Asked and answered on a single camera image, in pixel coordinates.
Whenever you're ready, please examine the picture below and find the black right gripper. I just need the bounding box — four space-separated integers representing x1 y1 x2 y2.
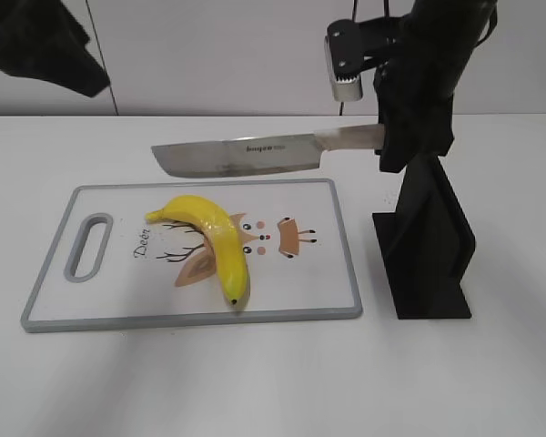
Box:
374 13 478 172

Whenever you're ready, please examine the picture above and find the steel knife with white handle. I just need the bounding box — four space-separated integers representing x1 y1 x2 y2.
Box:
151 124 386 178

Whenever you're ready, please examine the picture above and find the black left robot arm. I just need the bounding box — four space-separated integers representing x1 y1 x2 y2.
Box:
0 1 416 178

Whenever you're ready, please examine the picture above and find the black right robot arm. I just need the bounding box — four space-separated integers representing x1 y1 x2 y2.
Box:
374 1 498 163

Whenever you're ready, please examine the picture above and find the yellow plastic banana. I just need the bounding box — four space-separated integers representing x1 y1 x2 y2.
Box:
145 195 249 306

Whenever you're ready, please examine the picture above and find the black knife stand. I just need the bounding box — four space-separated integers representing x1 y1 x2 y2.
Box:
372 155 476 320

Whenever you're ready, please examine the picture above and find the grey-rimmed white cutting board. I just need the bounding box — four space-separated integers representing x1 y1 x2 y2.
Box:
21 178 362 332

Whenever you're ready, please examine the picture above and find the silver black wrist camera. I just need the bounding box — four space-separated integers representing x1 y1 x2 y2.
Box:
324 19 365 103

